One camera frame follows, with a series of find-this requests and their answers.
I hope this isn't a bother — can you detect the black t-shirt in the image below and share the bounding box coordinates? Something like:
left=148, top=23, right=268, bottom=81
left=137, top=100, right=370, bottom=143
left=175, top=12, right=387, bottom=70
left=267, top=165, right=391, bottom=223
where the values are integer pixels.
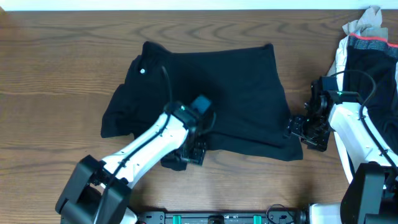
left=101, top=42, right=303, bottom=161

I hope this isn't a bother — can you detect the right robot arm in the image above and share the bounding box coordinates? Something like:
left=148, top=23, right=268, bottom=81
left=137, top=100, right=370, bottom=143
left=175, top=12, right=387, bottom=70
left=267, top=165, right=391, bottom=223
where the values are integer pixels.
left=284, top=90, right=397, bottom=223

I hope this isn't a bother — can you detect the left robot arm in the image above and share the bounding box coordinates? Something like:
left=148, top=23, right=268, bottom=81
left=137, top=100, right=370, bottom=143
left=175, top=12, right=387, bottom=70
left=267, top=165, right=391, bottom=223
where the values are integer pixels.
left=55, top=96, right=211, bottom=224

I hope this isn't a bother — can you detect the black shorts red waistband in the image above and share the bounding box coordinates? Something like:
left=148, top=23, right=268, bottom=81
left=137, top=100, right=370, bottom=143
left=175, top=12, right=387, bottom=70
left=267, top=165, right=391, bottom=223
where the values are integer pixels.
left=343, top=34, right=397, bottom=152

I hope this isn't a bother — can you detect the white garment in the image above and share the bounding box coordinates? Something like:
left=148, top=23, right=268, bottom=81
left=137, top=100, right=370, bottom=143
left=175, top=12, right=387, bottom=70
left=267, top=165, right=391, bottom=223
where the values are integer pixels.
left=328, top=36, right=353, bottom=184

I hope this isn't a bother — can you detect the beige garment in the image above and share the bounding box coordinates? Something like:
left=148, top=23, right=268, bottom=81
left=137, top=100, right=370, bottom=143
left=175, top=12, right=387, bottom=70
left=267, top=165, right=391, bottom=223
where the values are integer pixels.
left=342, top=6, right=388, bottom=40

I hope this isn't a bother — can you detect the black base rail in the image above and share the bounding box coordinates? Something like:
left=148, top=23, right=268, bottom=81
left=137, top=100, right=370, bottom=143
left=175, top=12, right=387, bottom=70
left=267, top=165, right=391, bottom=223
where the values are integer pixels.
left=137, top=208, right=309, bottom=224

